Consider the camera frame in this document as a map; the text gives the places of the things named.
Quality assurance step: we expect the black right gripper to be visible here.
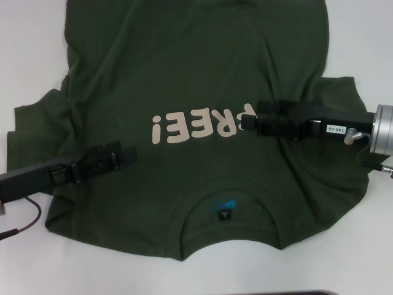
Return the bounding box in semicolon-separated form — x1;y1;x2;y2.
241;99;378;144

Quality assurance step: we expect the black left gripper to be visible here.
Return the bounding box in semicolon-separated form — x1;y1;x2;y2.
0;140;138;206

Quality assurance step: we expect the dark green T-shirt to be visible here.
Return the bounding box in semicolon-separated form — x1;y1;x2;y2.
6;0;378;264

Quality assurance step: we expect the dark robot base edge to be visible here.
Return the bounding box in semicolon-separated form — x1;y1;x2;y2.
262;288;338;295

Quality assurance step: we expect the dark left arm cable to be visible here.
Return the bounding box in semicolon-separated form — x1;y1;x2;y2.
0;195;43;241

